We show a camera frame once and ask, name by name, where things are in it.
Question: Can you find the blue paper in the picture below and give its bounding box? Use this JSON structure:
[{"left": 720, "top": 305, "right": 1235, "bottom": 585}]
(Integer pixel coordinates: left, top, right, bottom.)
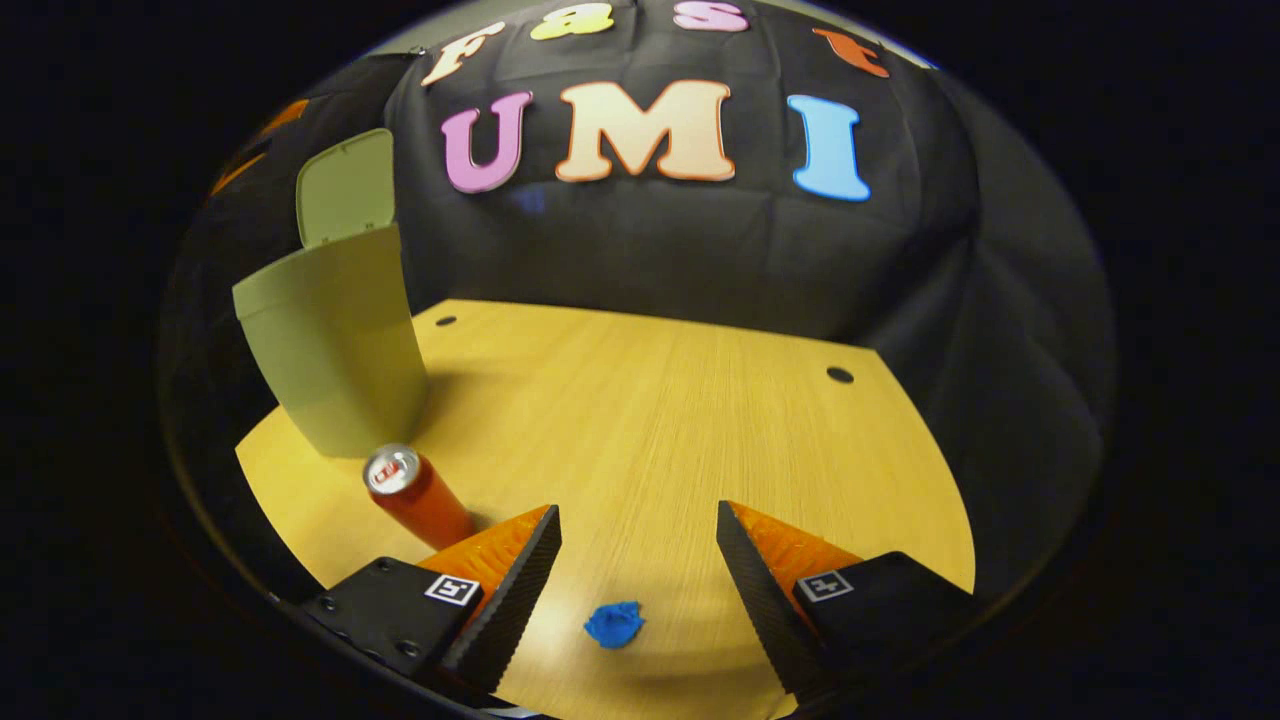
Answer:
[{"left": 584, "top": 600, "right": 646, "bottom": 649}]

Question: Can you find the red pop can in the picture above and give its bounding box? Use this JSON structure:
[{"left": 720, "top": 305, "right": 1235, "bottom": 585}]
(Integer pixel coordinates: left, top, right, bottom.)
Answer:
[{"left": 362, "top": 443, "right": 476, "bottom": 551}]

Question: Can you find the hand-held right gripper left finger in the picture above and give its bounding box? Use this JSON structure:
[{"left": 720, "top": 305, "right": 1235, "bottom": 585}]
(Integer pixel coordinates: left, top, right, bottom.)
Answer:
[{"left": 298, "top": 503, "right": 564, "bottom": 698}]

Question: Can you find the green desktop garbage bin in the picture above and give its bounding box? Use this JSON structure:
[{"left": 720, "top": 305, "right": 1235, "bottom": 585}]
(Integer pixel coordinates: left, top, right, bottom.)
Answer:
[{"left": 232, "top": 128, "right": 431, "bottom": 459}]

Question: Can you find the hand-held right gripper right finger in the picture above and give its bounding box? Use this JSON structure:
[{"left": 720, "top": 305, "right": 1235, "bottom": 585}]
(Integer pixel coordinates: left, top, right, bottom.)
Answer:
[{"left": 714, "top": 499, "right": 986, "bottom": 708}]

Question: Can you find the wooden desktop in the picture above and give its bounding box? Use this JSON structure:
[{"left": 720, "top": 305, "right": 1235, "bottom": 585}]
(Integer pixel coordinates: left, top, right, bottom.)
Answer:
[{"left": 235, "top": 298, "right": 976, "bottom": 720}]

